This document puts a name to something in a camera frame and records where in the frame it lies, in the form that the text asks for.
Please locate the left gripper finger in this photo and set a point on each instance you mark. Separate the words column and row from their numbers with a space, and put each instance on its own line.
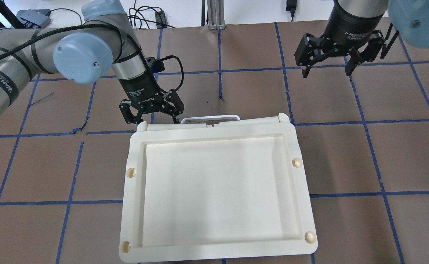
column 137, row 119
column 176, row 117

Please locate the wooden drawer with white handle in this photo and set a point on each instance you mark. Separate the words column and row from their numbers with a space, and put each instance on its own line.
column 216, row 119

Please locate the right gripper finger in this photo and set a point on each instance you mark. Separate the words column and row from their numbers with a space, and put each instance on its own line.
column 305, row 69
column 350, row 66

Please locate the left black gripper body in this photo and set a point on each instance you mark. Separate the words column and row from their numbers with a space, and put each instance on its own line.
column 140, row 89

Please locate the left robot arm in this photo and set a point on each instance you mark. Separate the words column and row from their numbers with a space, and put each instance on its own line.
column 84, row 53

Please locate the cream plastic tray lid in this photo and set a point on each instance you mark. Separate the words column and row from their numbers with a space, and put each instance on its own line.
column 230, row 190

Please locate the black power adapter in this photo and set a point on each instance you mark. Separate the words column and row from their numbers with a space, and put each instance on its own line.
column 160, row 17
column 291, row 5

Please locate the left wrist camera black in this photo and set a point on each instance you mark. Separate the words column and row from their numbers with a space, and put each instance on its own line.
column 155, row 65

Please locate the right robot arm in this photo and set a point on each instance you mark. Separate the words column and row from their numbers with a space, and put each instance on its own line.
column 365, row 30

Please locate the aluminium frame post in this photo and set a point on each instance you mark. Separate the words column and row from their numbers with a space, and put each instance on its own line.
column 215, row 13

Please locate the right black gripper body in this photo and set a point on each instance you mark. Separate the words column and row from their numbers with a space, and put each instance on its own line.
column 353, row 24

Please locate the grey box on desk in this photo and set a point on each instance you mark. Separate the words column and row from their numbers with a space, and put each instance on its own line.
column 34, row 18

